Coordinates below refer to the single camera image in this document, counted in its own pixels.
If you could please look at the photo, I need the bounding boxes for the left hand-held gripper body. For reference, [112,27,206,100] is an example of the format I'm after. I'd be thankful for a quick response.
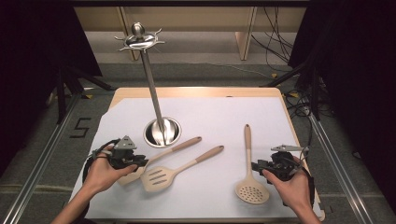
[106,134,139,171]

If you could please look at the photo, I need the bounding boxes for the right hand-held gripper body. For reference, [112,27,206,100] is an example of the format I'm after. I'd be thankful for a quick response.
[263,144,309,182]

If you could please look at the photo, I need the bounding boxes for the beige skimmer spoon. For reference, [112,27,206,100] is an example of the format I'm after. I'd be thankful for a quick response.
[234,123,271,205]

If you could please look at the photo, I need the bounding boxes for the beige slotted turner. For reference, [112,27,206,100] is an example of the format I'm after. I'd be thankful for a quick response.
[140,145,225,193]

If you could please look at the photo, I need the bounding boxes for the beige solid spatula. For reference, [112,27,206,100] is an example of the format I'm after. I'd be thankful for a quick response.
[117,135,203,187]

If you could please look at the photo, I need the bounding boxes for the steel utensil rack with hooks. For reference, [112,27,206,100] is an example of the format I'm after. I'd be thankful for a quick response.
[114,21,182,148]

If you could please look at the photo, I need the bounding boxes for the person's right hand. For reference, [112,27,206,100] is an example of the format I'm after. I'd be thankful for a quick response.
[262,157,312,216]

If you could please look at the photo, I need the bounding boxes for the person's left hand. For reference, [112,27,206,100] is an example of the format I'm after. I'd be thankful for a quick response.
[83,145,138,195]

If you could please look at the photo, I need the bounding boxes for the white paper sheet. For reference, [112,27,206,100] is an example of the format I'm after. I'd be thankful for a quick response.
[69,96,322,220]

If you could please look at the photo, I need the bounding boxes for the black tripod stand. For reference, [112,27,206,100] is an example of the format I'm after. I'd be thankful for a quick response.
[55,64,115,125]
[260,62,321,122]

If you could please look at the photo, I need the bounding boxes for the black curtain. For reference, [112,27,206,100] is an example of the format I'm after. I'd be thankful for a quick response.
[0,0,104,175]
[288,0,396,200]

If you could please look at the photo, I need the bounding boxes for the right hand-held gripper cable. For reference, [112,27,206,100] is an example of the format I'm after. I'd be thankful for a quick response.
[281,147,316,208]

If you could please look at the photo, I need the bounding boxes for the aluminium floor rail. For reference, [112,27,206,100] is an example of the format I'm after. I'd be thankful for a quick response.
[306,106,375,224]
[1,92,80,224]

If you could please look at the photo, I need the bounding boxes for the tangled black floor cables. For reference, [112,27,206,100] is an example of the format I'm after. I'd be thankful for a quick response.
[283,89,313,119]

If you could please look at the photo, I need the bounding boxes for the black floor cable bundle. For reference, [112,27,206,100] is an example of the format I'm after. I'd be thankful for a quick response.
[250,6,295,64]

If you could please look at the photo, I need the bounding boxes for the wooden desk frame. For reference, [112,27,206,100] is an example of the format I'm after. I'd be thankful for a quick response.
[73,6,307,62]

